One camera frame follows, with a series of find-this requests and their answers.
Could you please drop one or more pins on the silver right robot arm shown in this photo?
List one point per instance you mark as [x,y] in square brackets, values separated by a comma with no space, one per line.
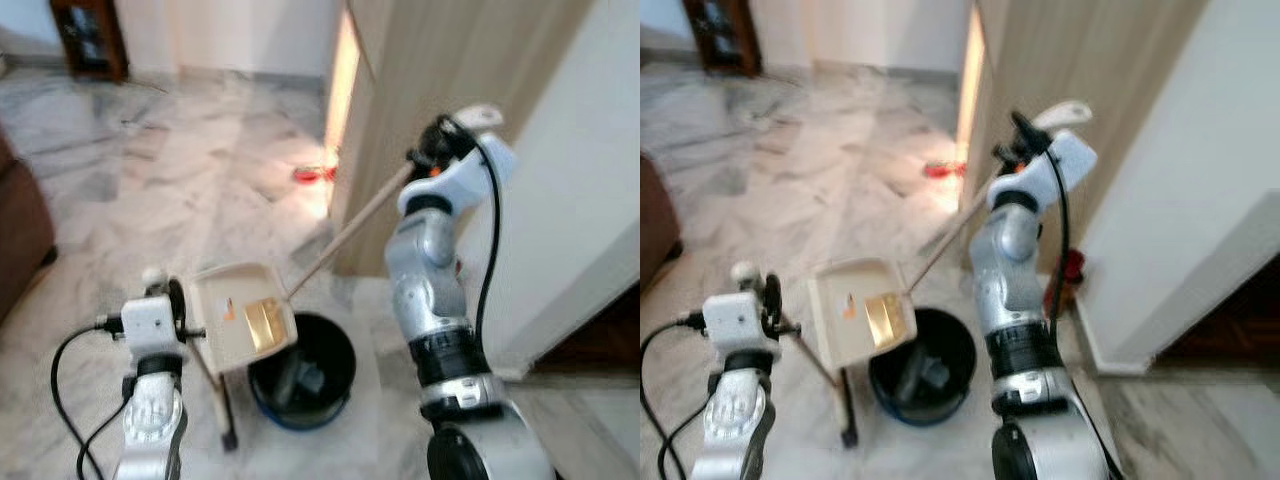
[1020,300]
[440,300]

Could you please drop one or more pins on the light wooden door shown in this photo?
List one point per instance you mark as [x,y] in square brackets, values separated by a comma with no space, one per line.
[1120,60]
[430,70]

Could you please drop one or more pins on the flat red object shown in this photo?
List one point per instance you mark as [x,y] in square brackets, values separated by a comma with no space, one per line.
[312,176]
[942,170]

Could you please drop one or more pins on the upright red object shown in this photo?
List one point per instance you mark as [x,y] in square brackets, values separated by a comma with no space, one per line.
[1073,265]

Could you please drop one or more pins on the brown sofa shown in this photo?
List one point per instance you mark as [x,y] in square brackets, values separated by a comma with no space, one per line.
[655,225]
[20,230]

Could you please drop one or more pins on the black lined blue trash bin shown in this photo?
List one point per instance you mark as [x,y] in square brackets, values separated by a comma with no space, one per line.
[940,365]
[320,370]

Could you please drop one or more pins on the dark wooden cabinet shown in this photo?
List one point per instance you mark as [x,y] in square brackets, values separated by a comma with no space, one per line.
[725,35]
[90,40]

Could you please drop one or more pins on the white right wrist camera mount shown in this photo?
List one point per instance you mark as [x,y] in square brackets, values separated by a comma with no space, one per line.
[1050,165]
[460,180]

